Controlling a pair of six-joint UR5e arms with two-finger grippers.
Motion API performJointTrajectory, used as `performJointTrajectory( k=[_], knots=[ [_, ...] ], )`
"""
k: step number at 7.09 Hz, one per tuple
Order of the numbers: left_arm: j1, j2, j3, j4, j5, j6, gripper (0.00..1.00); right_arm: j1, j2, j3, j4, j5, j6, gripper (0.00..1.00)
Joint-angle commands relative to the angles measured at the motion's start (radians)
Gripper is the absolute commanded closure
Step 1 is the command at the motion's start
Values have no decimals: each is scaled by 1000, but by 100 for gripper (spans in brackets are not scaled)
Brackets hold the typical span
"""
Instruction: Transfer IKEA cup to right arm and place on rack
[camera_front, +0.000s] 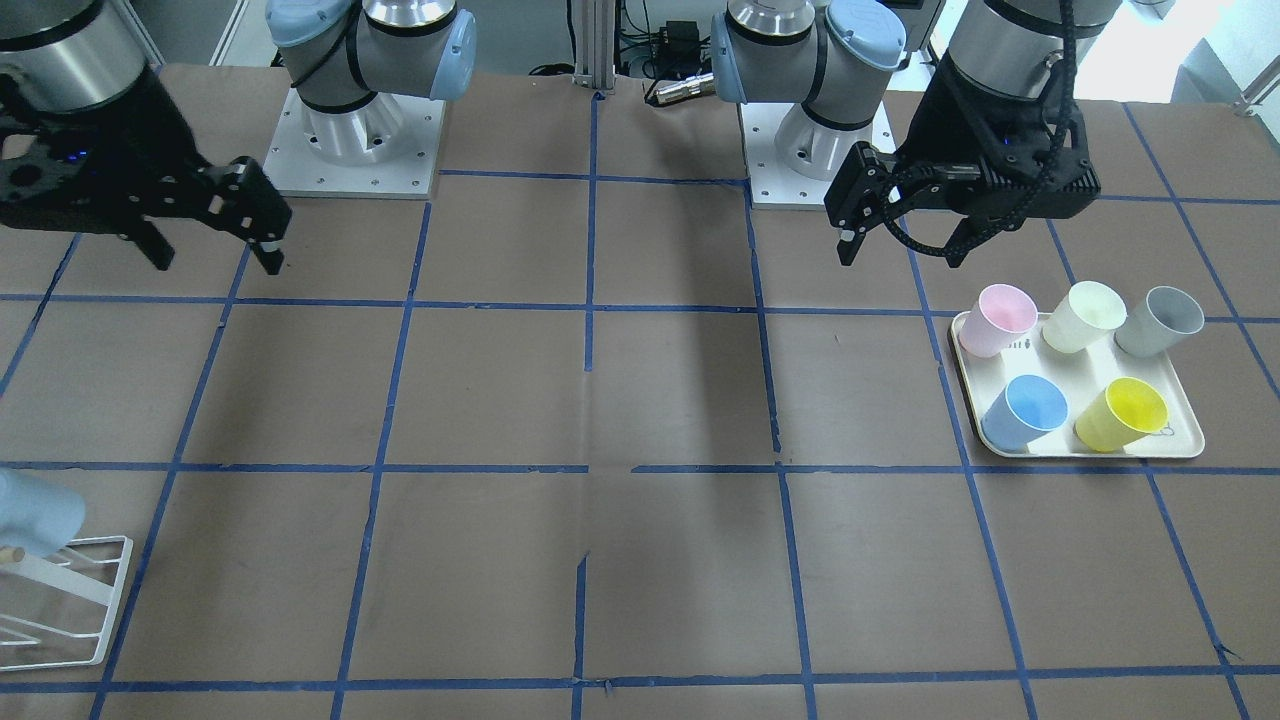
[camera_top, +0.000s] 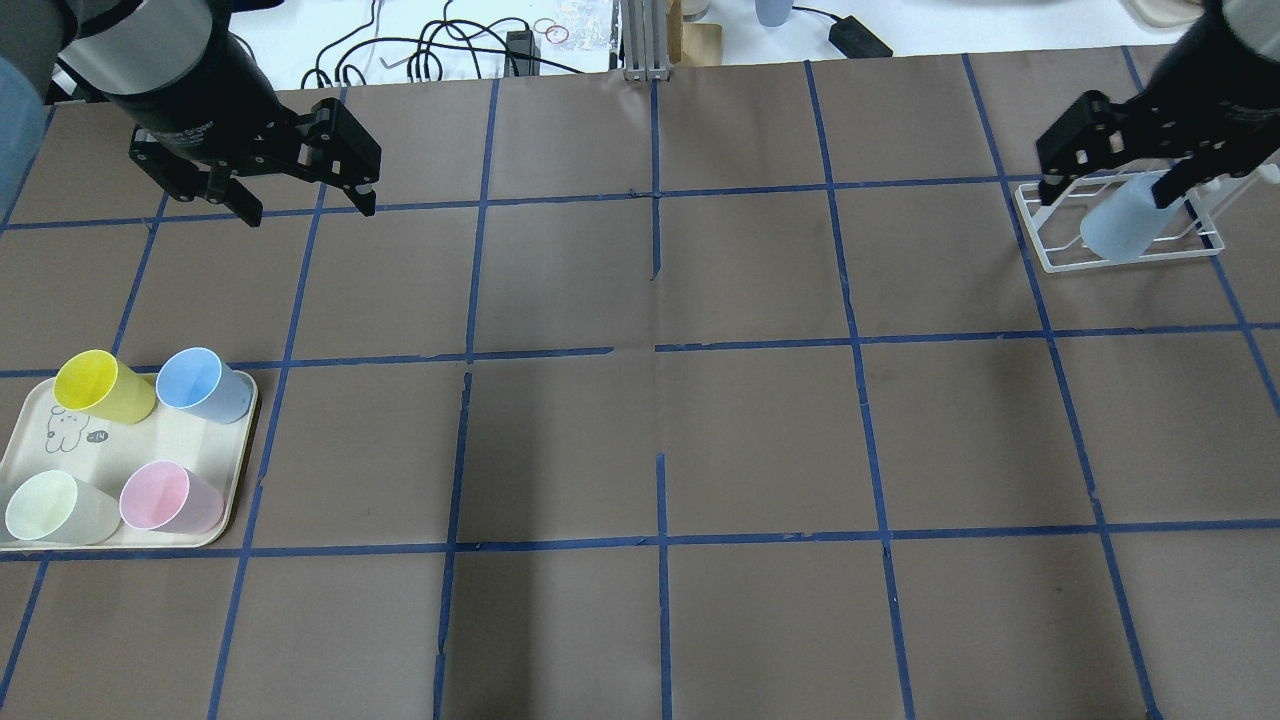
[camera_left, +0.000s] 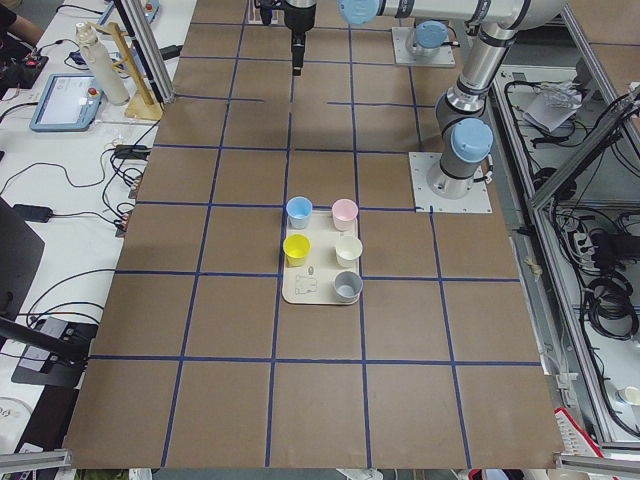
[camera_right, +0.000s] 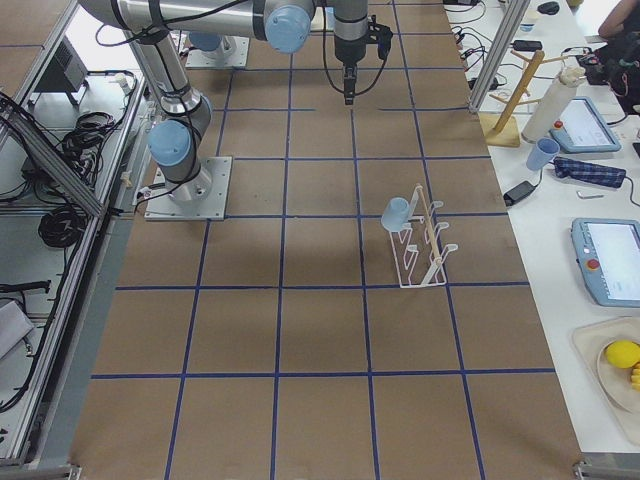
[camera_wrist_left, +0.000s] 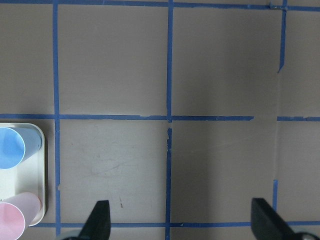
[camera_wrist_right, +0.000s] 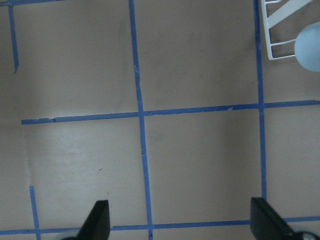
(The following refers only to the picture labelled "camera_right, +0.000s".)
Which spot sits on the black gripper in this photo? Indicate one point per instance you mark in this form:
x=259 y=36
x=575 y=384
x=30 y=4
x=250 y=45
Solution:
x=347 y=50

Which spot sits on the light blue ikea cup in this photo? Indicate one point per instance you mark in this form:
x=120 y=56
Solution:
x=396 y=214

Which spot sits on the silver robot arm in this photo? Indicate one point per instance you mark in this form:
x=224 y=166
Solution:
x=284 y=25
x=214 y=44

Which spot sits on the light blue cup on desk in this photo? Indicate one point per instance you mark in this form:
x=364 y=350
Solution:
x=543 y=152

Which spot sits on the wooden mug tree stand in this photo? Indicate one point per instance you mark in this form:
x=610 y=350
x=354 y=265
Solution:
x=502 y=130

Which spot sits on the black power adapter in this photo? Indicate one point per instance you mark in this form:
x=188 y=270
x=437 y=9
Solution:
x=518 y=193

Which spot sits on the cream insulated bottle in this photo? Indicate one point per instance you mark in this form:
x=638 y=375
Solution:
x=556 y=98

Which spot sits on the blue plaid cloth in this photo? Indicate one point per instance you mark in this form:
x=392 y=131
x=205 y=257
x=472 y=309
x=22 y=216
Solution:
x=591 y=173

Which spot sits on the upper blue teach pendant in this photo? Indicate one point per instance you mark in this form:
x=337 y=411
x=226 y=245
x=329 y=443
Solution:
x=581 y=129

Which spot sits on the blue teach pendant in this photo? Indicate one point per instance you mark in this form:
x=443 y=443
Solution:
x=581 y=129
x=607 y=254

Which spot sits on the silver allen key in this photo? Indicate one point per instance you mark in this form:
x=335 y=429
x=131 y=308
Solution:
x=588 y=196

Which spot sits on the lower blue teach pendant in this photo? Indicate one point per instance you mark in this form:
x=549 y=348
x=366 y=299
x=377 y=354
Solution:
x=607 y=254

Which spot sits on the beige tray with fruit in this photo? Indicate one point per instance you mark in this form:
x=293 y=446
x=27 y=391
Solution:
x=615 y=383

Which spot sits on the yellow toy lemon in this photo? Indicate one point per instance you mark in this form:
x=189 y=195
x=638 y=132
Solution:
x=622 y=353

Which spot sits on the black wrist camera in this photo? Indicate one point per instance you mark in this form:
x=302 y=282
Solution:
x=381 y=35

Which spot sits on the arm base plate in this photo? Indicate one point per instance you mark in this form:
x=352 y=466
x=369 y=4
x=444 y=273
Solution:
x=198 y=60
x=202 y=198

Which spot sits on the aluminium frame post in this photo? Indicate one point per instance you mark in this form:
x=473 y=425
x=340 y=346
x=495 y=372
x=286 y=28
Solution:
x=506 y=30

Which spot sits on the white wire cup rack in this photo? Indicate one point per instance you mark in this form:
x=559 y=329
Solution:
x=419 y=256

